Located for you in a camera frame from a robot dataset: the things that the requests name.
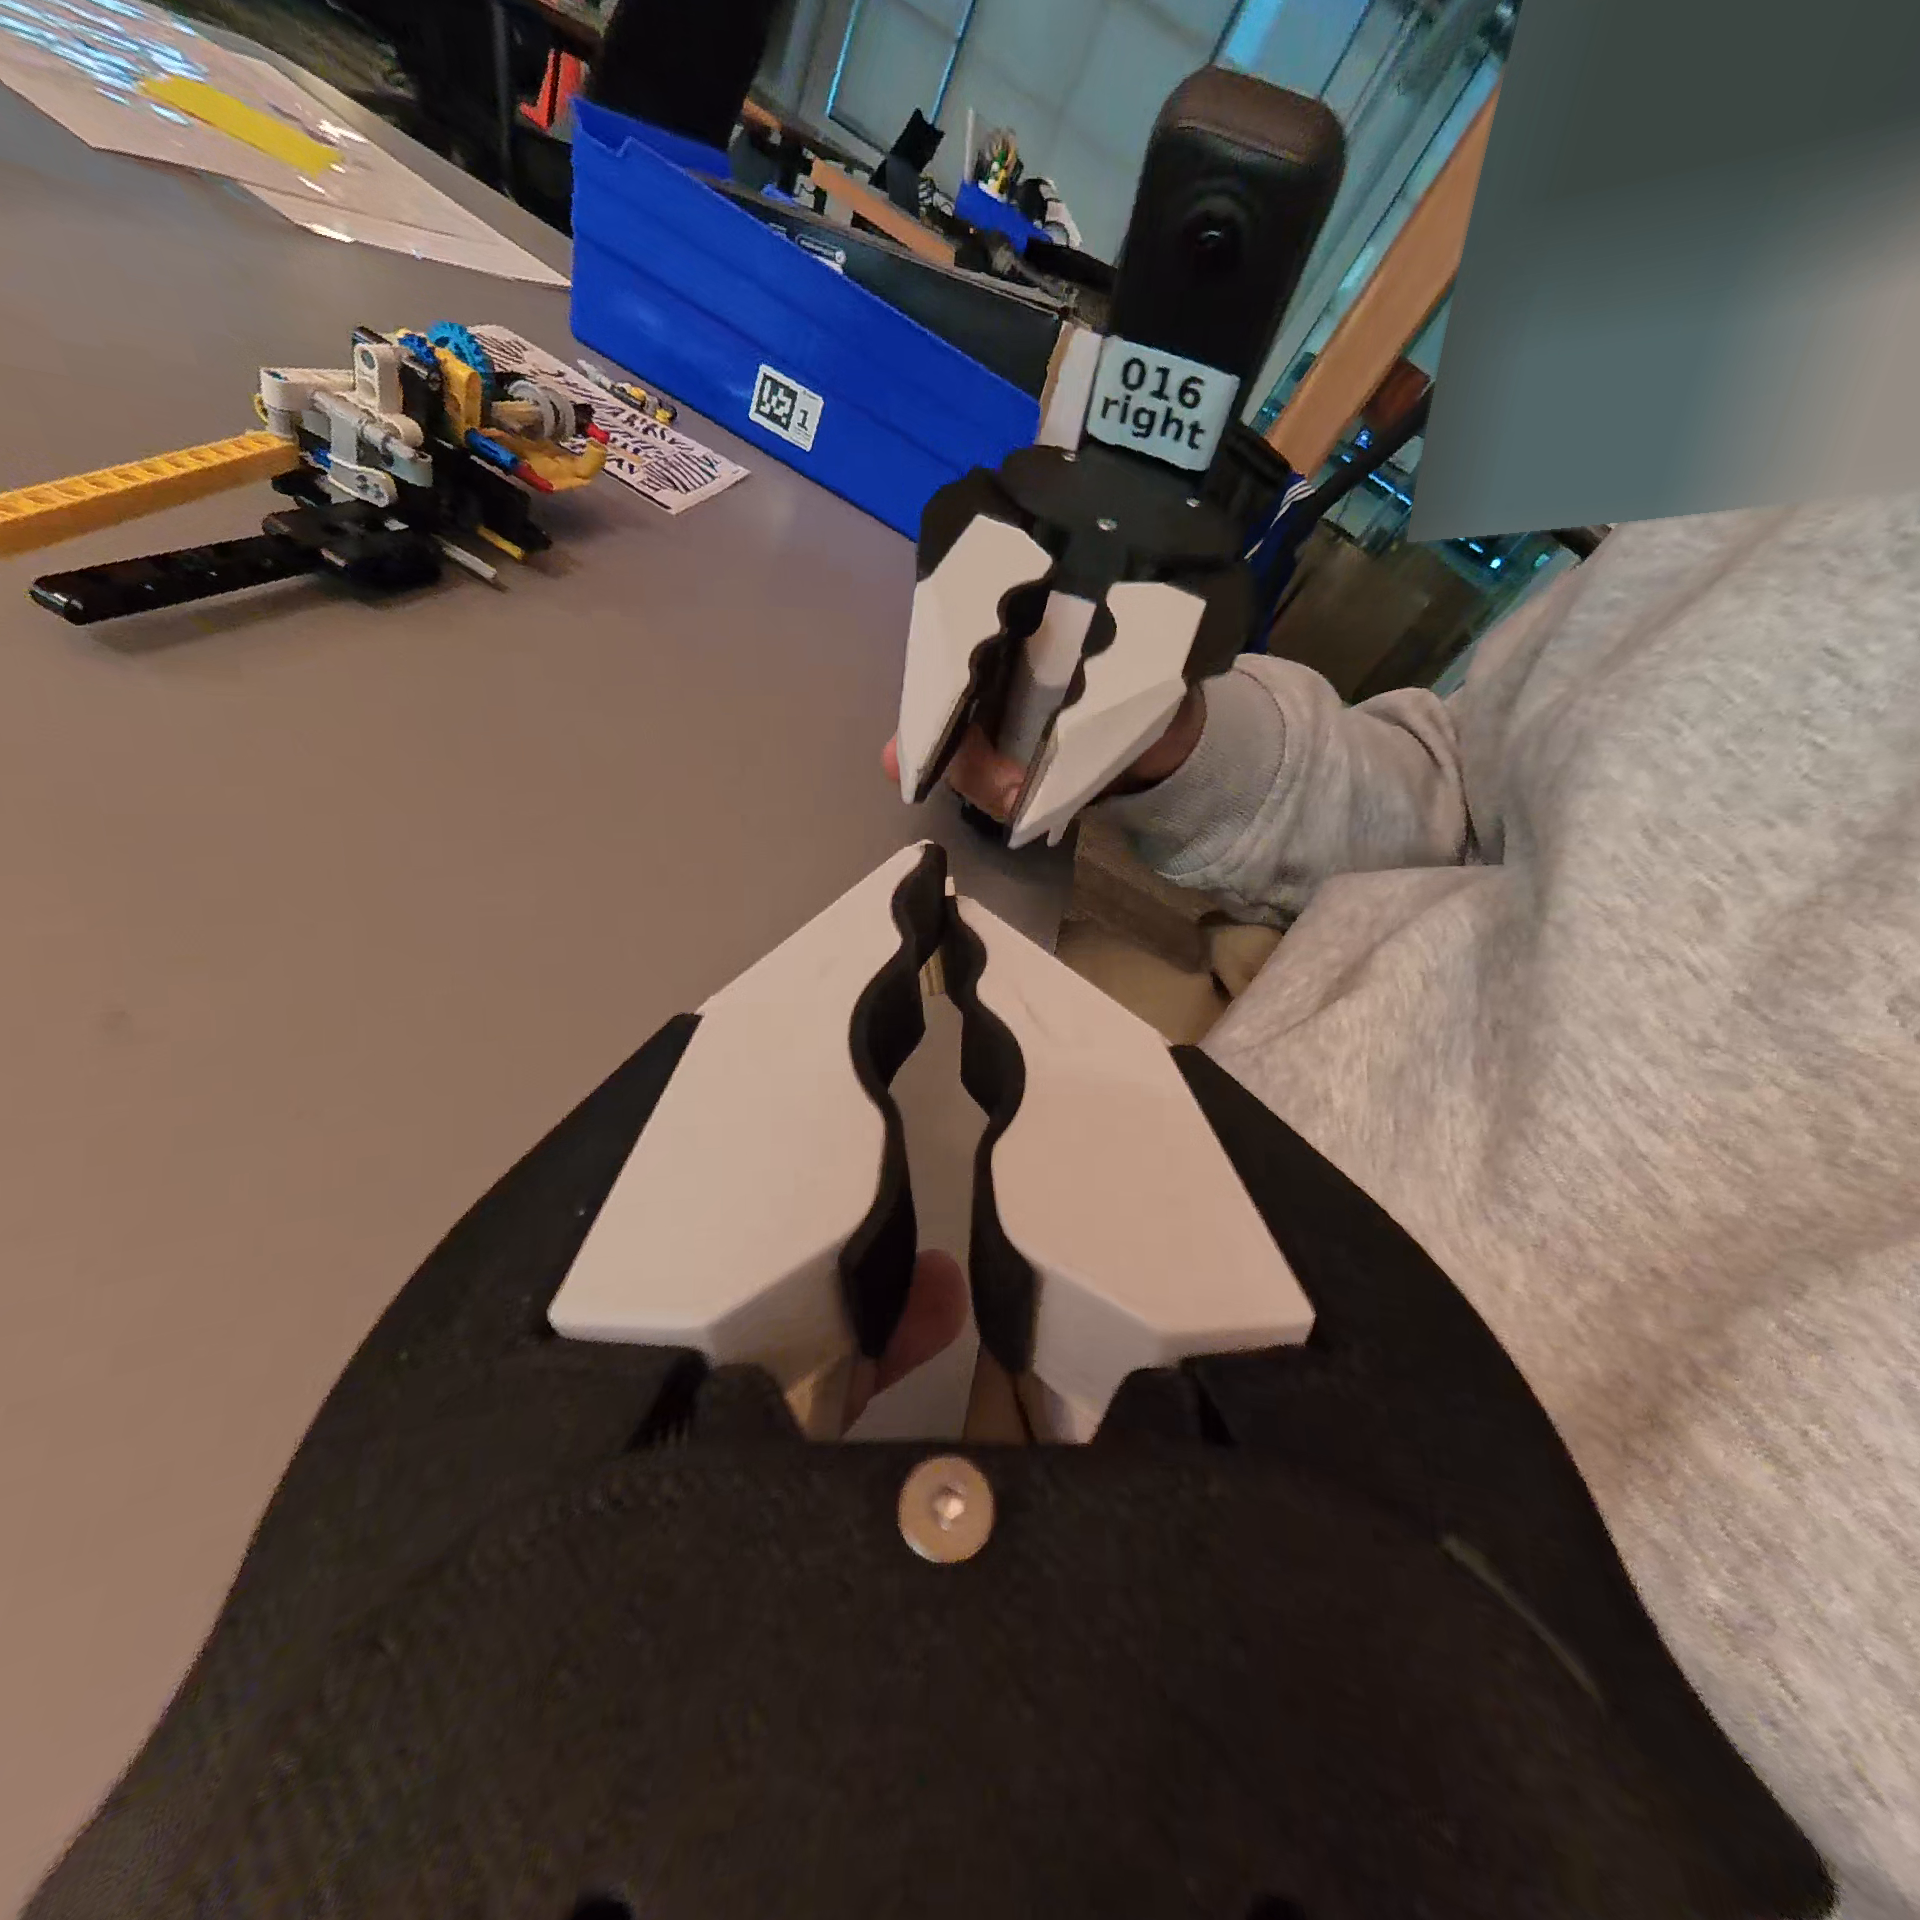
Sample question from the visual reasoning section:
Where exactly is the person's right forearm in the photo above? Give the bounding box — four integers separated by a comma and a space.
1102, 652, 1502, 923

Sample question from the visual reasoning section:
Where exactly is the cardboard box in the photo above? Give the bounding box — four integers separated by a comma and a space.
1035, 316, 1121, 454

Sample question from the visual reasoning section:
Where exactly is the white paper sheet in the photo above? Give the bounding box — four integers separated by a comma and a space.
248, 142, 577, 290

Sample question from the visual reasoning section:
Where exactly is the partly built lego model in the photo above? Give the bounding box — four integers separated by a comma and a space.
0, 318, 608, 630

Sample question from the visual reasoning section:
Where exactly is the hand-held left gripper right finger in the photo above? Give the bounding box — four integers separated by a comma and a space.
940, 897, 1319, 1444

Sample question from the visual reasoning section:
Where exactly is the white instruction sheet yellow patch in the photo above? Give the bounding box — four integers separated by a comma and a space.
0, 0, 385, 203

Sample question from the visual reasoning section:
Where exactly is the blue plastic storage bin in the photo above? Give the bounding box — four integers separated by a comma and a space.
567, 94, 1051, 545

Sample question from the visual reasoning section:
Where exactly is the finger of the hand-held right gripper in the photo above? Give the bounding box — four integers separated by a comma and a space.
896, 515, 1057, 808
1006, 575, 1204, 852

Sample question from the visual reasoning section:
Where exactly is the person's left hand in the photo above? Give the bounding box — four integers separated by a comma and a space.
840, 1254, 971, 1440

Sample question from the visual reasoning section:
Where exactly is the zebra striped sticker sheet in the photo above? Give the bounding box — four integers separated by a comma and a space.
471, 323, 753, 518

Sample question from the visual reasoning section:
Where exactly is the person's right hand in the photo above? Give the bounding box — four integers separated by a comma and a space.
882, 680, 1217, 830

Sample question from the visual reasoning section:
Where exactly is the person's grey sweatshirt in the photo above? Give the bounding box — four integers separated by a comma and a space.
1201, 497, 1920, 1920

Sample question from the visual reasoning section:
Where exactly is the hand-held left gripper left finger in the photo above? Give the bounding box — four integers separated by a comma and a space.
544, 840, 952, 1440

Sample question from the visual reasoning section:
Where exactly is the black box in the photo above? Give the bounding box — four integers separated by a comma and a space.
705, 172, 1082, 401

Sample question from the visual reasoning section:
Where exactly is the wooden frame beam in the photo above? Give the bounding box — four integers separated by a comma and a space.
1266, 83, 1502, 467

